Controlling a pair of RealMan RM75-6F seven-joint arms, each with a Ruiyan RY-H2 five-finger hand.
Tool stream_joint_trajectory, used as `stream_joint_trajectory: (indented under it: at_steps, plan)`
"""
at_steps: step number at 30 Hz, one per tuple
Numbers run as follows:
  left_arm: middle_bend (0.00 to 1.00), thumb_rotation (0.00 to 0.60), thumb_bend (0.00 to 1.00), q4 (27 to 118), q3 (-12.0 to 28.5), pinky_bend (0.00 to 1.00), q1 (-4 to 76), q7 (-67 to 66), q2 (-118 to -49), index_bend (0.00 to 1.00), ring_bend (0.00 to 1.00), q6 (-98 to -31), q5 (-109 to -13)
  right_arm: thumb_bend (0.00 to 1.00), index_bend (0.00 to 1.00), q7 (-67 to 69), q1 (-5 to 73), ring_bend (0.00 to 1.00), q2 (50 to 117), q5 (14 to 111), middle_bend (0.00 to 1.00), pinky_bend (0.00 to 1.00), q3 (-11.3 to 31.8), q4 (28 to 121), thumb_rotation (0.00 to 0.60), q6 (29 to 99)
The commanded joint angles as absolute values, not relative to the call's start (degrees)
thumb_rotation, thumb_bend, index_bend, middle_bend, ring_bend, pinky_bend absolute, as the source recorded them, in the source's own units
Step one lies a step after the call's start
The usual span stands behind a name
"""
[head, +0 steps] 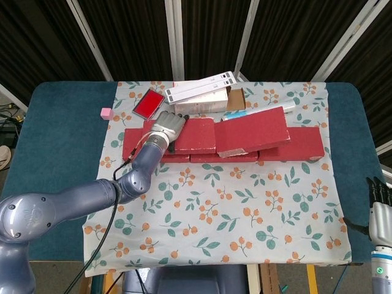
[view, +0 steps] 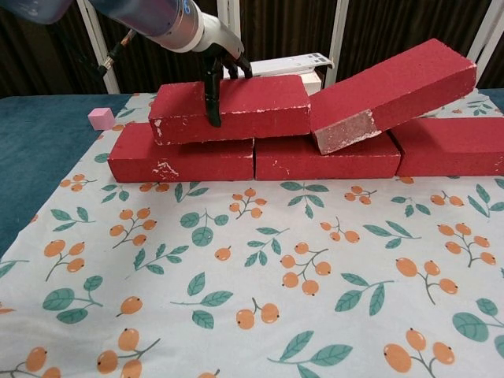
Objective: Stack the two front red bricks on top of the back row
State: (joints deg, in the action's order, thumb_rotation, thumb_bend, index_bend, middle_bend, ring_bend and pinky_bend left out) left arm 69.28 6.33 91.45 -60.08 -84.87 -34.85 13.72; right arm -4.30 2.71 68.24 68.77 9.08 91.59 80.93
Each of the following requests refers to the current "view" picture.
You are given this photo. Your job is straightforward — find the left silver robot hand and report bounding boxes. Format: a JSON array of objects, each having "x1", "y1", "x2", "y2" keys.
[{"x1": 191, "y1": 11, "x2": 254, "y2": 129}]

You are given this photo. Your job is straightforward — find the red brick with chipped edges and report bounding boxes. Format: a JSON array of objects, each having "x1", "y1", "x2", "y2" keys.
[{"x1": 148, "y1": 74, "x2": 312, "y2": 146}]

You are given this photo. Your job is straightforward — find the red brick with bare end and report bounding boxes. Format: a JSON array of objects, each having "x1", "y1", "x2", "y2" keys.
[{"x1": 309, "y1": 38, "x2": 478, "y2": 155}]

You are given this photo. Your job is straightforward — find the red brick with white scratches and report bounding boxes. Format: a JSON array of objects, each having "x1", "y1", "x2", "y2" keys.
[{"x1": 106, "y1": 121, "x2": 254, "y2": 183}]

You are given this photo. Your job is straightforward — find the white folding stand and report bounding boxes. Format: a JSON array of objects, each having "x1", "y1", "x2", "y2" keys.
[{"x1": 224, "y1": 52, "x2": 335, "y2": 80}]

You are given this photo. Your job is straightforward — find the white printed cardboard box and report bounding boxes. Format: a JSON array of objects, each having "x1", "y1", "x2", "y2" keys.
[{"x1": 224, "y1": 69, "x2": 326, "y2": 96}]

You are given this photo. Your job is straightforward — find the pink cube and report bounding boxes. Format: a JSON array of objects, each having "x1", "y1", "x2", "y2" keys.
[{"x1": 87, "y1": 107, "x2": 114, "y2": 131}]

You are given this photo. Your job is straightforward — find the floral berry-print tablecloth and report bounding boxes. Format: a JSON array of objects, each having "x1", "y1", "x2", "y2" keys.
[{"x1": 0, "y1": 88, "x2": 504, "y2": 378}]

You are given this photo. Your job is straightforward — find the white partition frame post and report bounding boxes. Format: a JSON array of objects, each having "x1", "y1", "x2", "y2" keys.
[
  {"x1": 218, "y1": 0, "x2": 242, "y2": 36},
  {"x1": 464, "y1": 0, "x2": 504, "y2": 90},
  {"x1": 76, "y1": 0, "x2": 119, "y2": 95},
  {"x1": 328, "y1": 0, "x2": 350, "y2": 70}
]

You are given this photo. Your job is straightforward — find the black cable with metal connector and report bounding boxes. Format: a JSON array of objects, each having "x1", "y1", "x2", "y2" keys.
[{"x1": 97, "y1": 31, "x2": 133, "y2": 78}]

